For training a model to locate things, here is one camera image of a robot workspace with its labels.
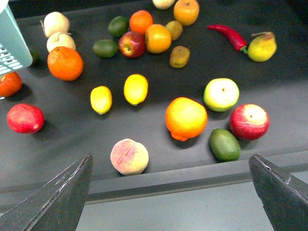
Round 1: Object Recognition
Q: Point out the yellow lemon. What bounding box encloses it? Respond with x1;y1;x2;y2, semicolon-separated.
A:
124;74;148;106
90;86;112;115

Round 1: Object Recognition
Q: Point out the black lower shelf tray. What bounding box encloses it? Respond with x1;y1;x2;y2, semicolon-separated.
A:
0;0;308;210

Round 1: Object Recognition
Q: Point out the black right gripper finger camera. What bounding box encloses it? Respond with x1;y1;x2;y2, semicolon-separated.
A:
249;154;308;231

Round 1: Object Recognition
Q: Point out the orange persimmon green leaf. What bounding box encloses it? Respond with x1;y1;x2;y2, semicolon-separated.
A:
0;72;23;97

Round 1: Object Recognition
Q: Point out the red pomegranate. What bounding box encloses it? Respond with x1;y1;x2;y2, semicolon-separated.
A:
7;103;45;134

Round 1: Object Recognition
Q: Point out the orange yellow apple top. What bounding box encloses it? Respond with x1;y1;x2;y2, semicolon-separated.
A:
173;0;200;26

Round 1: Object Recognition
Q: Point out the green apple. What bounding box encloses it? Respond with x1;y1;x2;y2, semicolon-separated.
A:
204;78;240;112

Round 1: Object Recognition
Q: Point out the pink peach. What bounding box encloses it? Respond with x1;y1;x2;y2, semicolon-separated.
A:
110;139;149;176

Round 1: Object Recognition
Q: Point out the white apple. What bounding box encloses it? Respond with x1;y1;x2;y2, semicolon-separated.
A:
46;32;76;52
40;12;70;38

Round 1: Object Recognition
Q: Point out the red chili pepper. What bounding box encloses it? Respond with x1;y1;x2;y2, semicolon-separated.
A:
206;24;247;54

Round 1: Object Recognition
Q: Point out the red apple large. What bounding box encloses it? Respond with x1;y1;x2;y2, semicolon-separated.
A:
230;104;270;141

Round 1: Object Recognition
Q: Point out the brown kiwi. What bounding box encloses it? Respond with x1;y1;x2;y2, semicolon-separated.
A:
166;20;183;41
169;46;191;68

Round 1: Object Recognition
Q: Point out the white apple upper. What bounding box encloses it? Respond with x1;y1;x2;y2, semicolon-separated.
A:
40;12;70;38

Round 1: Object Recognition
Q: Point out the red yellow apple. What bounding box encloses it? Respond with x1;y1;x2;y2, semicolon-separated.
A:
118;31;146;59

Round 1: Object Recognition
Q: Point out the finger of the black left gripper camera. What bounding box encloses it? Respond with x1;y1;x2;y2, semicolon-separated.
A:
0;154;93;231

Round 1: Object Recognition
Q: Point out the white apple right edge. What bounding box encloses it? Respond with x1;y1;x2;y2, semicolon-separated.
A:
152;0;175;10

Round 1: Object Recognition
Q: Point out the orange fruit centre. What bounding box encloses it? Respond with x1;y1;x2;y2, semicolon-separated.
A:
145;24;172;54

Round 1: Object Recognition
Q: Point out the brown kiwi upper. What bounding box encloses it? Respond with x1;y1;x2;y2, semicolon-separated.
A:
166;20;183;41

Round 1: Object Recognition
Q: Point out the yellow pear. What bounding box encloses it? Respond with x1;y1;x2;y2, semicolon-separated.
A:
247;31;277;63

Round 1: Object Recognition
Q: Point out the white apple lower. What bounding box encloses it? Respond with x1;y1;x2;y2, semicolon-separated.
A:
46;32;76;52

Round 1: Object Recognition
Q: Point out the brown kiwi lower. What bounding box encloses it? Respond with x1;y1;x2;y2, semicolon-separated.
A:
169;46;191;68

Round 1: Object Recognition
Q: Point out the dark green avocado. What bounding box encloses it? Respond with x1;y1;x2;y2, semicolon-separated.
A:
29;49;40;66

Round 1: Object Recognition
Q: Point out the large orange mandarin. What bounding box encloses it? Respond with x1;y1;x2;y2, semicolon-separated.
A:
47;46;84;81

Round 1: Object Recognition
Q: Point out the green avocado front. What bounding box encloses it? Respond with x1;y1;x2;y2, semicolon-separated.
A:
209;128;241;162

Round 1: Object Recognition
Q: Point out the mint green shopping basket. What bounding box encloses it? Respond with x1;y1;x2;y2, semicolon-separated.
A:
0;0;33;75

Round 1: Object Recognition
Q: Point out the small orange tangerine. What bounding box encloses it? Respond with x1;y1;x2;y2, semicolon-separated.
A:
129;10;154;36

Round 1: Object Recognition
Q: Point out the green lime oval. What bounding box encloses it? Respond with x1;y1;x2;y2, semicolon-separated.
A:
92;39;118;58

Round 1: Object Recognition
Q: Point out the green lime round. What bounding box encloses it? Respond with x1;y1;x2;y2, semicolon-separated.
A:
108;16;129;38

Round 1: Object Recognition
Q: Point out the large orange grapefruit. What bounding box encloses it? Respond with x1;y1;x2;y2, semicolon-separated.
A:
165;97;208;141

